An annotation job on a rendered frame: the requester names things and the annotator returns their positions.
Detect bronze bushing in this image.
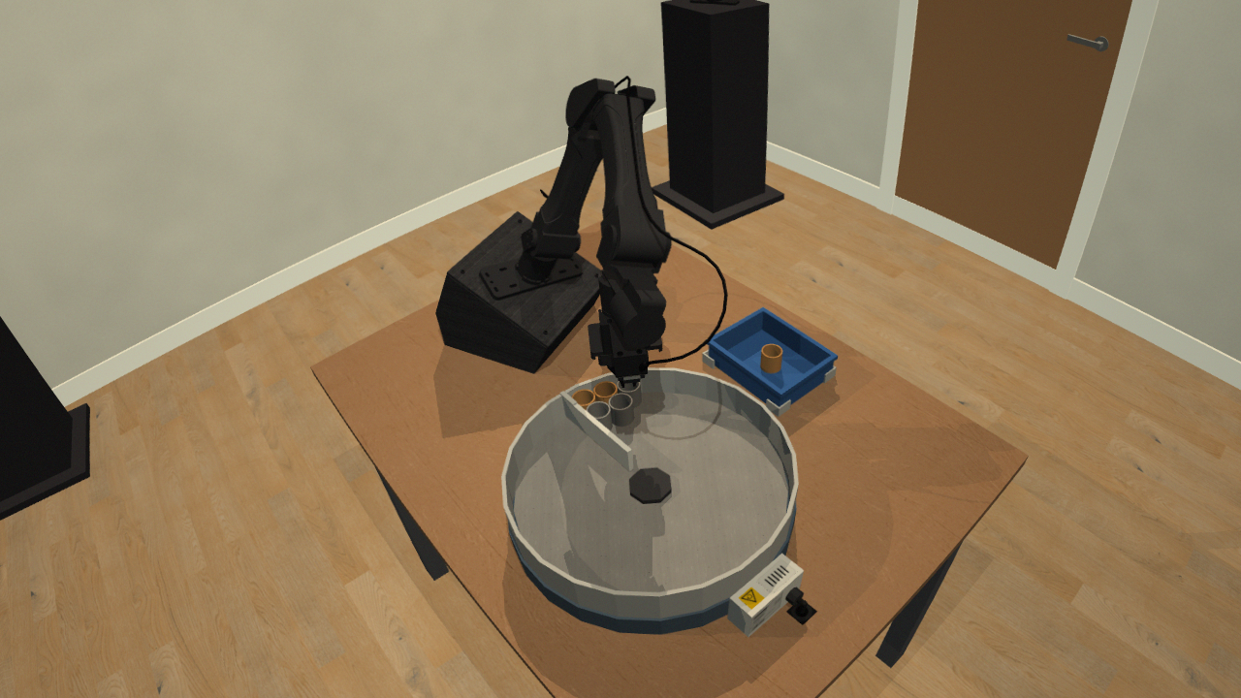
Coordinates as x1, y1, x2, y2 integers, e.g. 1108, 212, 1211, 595
593, 381, 618, 404
572, 389, 596, 410
759, 344, 782, 373

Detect blue open-top bin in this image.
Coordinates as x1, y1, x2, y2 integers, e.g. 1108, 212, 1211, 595
707, 307, 838, 407

